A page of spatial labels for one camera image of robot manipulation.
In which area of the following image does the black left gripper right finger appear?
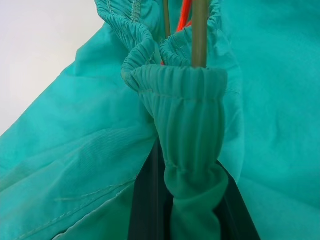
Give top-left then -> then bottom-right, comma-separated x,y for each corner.
216,159 -> 251,240

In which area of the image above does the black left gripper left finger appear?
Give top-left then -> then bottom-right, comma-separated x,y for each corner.
127,139 -> 174,240

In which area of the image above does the teal green fabric garment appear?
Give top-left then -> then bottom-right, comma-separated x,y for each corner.
0,0 -> 320,240

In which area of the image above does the orange drawstring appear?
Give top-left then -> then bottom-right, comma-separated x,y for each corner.
159,0 -> 194,67

